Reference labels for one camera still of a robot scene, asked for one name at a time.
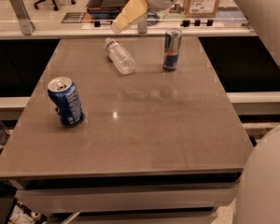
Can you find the left metal railing post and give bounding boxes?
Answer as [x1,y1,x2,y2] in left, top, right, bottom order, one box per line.
[9,0,35,35]

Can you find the grey open tray box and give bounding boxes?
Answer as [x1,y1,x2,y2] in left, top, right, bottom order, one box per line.
[85,0,138,12]

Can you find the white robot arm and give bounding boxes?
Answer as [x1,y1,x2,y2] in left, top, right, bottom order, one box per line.
[112,0,280,224]

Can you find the clear plastic water bottle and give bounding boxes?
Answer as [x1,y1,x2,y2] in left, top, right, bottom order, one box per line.
[105,38,135,75]

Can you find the middle metal railing post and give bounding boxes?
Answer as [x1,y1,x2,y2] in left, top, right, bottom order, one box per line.
[137,15,147,34]

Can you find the metal railing post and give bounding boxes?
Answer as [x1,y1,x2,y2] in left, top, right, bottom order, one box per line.
[137,15,147,34]
[9,0,35,35]

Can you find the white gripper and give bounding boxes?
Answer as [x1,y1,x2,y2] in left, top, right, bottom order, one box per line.
[111,0,177,34]

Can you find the tall silver blue energy can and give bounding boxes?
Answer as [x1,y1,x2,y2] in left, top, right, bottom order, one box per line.
[163,29,182,71]

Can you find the blue soda can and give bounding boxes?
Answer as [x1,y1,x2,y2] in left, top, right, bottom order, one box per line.
[48,77,84,127]

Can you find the cardboard box with label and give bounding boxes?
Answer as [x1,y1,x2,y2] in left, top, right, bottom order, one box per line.
[183,0,220,18]

